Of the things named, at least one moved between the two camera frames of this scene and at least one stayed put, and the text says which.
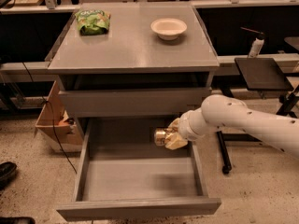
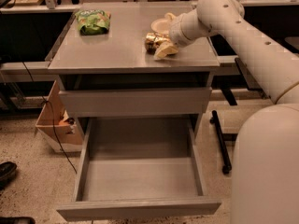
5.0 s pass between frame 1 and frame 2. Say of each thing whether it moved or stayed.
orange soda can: moved
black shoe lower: stayed
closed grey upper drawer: stayed
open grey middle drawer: stayed
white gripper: moved
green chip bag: stayed
